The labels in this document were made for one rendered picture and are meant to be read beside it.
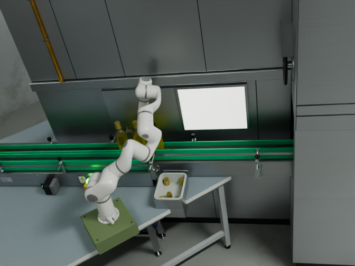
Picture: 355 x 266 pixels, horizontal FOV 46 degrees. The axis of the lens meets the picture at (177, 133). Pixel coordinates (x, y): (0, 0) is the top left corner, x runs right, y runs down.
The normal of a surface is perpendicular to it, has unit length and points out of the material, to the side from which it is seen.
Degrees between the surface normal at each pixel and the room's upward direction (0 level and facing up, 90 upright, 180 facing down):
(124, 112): 90
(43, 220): 0
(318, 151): 90
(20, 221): 0
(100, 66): 90
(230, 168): 90
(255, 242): 0
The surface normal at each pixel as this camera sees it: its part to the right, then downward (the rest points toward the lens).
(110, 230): -0.15, -0.79
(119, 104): -0.16, 0.62
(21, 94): 0.50, 0.47
